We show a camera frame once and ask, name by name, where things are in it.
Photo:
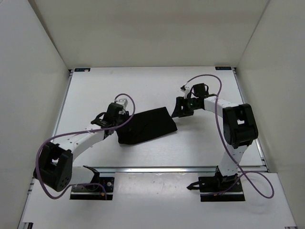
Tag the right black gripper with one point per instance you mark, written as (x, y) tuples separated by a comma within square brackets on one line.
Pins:
[(178, 112)]

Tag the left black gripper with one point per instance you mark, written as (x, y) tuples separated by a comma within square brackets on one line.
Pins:
[(126, 115)]

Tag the black skirt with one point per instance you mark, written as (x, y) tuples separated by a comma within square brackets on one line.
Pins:
[(146, 126)]

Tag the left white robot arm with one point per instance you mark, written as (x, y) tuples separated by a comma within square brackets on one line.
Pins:
[(55, 169)]

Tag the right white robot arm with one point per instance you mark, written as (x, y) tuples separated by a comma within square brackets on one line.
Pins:
[(239, 125)]

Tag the right blue table label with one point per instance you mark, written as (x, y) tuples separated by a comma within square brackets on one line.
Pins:
[(223, 68)]

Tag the blue table label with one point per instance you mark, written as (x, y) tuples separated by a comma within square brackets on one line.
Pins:
[(82, 69), (223, 68)]

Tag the left blue table label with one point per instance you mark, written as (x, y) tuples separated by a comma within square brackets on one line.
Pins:
[(82, 69)]

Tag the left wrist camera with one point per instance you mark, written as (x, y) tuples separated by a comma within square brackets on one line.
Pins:
[(123, 103)]

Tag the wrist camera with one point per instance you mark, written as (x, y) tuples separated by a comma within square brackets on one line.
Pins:
[(123, 103), (186, 90)]

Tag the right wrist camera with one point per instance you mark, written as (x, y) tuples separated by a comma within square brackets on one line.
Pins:
[(186, 90)]

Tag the aluminium table rail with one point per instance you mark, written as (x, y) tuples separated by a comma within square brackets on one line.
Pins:
[(155, 169)]

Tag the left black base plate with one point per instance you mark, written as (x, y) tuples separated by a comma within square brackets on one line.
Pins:
[(95, 192)]

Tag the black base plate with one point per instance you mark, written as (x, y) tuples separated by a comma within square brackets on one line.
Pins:
[(212, 190), (95, 192)]

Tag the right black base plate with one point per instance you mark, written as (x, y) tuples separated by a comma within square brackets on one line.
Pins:
[(212, 190)]

